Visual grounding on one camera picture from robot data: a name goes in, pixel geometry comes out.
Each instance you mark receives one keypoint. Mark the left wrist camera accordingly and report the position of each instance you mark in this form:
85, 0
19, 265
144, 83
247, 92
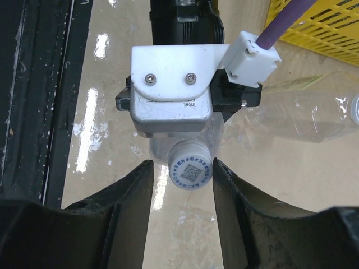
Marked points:
201, 58

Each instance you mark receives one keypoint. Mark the clear labelled bottle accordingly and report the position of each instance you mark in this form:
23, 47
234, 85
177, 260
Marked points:
163, 149

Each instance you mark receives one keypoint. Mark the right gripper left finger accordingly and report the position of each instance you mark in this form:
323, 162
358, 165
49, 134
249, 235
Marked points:
105, 230

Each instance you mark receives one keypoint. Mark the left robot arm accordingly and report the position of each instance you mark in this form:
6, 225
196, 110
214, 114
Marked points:
197, 23

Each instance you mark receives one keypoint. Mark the yellow plastic basket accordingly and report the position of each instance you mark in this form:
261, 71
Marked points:
329, 28

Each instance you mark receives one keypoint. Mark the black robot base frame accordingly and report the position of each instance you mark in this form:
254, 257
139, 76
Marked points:
42, 53

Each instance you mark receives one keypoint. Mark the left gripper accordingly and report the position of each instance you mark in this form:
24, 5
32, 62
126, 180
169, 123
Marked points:
184, 96

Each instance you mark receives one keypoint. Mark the clear white bottle cap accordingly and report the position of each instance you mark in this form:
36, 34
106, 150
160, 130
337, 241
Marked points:
193, 171

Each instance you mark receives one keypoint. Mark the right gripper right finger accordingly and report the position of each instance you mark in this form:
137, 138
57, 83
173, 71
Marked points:
257, 230

